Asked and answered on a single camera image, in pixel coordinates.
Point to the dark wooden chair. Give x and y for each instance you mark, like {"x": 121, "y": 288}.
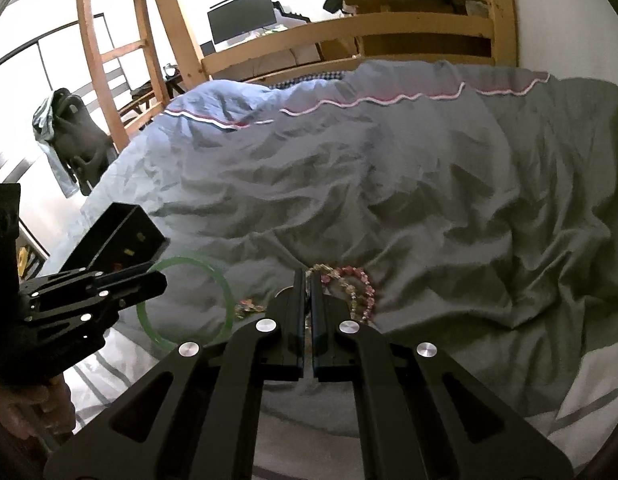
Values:
{"x": 136, "y": 105}

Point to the black computer monitor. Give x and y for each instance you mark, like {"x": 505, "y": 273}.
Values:
{"x": 241, "y": 15}

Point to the grey-blue blanket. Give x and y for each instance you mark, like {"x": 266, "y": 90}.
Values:
{"x": 369, "y": 190}

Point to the wooden bunk bed frame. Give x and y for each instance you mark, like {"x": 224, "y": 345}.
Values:
{"x": 339, "y": 35}

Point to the white striped bed sheet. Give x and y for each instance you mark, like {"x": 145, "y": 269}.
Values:
{"x": 589, "y": 410}

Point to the chair draped with clothes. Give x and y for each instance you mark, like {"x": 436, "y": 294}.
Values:
{"x": 76, "y": 135}

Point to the wooden ladder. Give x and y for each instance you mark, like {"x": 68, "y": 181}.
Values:
{"x": 96, "y": 60}

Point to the green jade bangle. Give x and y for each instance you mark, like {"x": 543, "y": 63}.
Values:
{"x": 154, "y": 325}

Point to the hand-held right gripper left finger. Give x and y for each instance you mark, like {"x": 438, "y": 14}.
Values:
{"x": 295, "y": 332}

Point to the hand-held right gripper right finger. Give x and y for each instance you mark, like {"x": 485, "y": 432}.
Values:
{"x": 323, "y": 332}

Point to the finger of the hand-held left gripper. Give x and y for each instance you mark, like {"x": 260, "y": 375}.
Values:
{"x": 71, "y": 322}
{"x": 89, "y": 287}

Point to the black jewelry box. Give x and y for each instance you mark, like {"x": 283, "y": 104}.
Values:
{"x": 116, "y": 240}

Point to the person's left hand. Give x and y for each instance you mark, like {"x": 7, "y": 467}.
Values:
{"x": 36, "y": 407}

